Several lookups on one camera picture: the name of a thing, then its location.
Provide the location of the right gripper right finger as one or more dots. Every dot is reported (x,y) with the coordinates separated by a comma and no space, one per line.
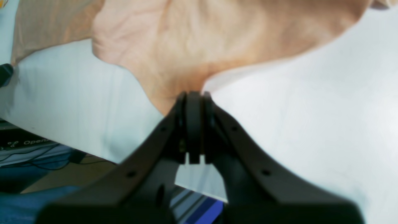
(260,190)

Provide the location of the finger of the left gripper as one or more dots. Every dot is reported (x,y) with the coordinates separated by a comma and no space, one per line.
(6,73)

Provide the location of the peach pink T-shirt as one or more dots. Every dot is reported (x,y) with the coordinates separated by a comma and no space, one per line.
(172,46)

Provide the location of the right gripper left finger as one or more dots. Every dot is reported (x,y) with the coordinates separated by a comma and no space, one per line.
(139,190)

